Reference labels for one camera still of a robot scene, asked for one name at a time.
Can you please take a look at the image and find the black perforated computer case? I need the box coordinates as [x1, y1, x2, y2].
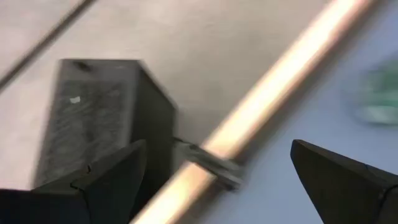
[32, 58, 178, 200]

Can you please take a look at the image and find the black frame clamp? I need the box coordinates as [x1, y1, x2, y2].
[172, 136, 245, 191]

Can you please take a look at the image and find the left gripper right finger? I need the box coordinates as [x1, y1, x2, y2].
[290, 139, 398, 224]

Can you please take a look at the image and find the green Sprite can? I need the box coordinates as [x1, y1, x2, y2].
[349, 57, 398, 127]

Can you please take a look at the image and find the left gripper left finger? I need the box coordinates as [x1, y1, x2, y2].
[0, 139, 147, 224]

